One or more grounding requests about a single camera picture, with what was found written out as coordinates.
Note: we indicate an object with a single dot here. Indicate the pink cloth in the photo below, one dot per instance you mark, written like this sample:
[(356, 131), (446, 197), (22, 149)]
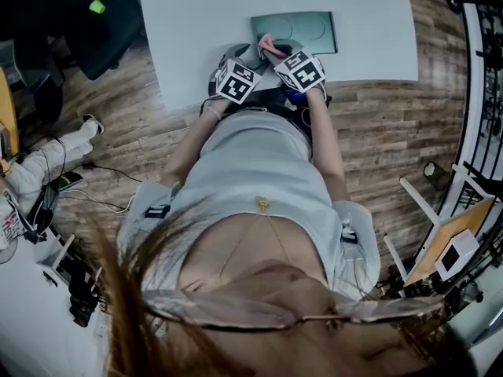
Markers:
[(267, 41)]

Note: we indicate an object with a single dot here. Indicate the pile of black equipment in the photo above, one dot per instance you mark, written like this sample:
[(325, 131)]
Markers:
[(82, 301)]

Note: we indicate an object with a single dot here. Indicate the green rectangular tray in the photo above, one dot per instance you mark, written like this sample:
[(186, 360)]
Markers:
[(314, 30)]

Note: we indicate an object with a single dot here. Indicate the person's grey top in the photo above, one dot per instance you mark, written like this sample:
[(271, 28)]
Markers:
[(251, 163)]

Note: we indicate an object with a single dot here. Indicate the black waste bin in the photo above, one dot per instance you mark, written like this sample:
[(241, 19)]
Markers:
[(440, 177)]

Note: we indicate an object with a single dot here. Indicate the person's right forearm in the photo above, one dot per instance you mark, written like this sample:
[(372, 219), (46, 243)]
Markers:
[(326, 143)]

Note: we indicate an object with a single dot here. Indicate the black metal railing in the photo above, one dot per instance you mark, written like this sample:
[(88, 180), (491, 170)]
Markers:
[(475, 171)]

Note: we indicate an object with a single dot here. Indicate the black office chair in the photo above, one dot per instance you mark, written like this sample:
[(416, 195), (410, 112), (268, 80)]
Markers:
[(98, 41)]

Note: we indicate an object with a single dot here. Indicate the thin-rimmed glasses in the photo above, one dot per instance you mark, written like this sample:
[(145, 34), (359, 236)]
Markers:
[(220, 312)]

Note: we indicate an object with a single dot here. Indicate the dark rounded floor device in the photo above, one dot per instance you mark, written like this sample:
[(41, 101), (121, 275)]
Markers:
[(68, 181)]

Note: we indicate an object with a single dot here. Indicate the blue-screen phone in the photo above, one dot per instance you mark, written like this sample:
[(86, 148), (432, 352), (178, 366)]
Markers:
[(294, 96)]

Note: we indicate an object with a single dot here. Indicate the green cup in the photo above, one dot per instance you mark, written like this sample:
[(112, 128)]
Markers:
[(97, 6)]

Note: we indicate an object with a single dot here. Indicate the white metal frame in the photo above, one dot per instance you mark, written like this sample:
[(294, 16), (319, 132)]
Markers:
[(420, 200)]

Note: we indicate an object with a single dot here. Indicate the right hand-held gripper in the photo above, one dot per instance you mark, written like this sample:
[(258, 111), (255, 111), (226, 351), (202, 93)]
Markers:
[(302, 73)]

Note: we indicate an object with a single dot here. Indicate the white microwave oven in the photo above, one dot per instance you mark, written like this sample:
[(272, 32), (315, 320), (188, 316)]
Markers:
[(460, 253)]

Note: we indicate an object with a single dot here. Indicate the white open tray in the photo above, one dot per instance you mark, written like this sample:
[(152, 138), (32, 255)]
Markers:
[(55, 257)]

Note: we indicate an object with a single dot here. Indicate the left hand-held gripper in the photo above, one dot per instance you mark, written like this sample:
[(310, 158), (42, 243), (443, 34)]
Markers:
[(236, 83)]

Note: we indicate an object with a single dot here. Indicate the person's left forearm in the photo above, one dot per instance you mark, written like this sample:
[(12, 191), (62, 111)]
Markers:
[(188, 147)]

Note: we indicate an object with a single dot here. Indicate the wooden board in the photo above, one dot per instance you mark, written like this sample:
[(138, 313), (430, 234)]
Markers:
[(444, 238)]

